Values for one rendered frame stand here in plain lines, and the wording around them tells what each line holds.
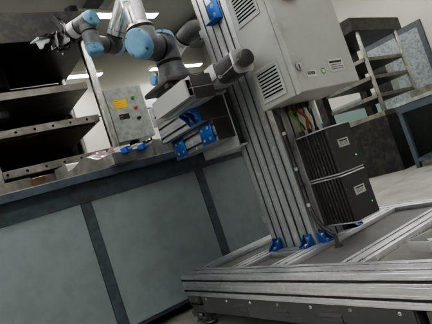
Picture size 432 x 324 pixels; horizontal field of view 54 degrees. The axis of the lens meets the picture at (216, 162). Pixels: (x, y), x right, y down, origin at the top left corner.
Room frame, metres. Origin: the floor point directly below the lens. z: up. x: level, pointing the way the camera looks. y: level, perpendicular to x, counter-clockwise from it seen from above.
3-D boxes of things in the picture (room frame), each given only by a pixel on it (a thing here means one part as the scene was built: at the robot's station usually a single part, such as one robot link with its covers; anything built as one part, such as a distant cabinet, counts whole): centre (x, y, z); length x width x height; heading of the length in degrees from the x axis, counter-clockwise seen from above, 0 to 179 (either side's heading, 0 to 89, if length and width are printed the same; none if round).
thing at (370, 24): (6.24, -2.52, 1.03); 1.54 x 0.94 x 2.06; 129
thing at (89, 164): (2.23, 0.56, 0.85); 0.50 x 0.26 x 0.11; 52
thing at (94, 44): (1.89, 0.34, 1.34); 0.11 x 0.08 x 0.11; 151
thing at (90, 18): (1.87, 0.35, 1.43); 0.11 x 0.08 x 0.09; 61
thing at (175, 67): (1.86, 0.06, 1.09); 0.15 x 0.15 x 0.10
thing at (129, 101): (3.20, 0.53, 0.73); 0.30 x 0.22 x 1.47; 124
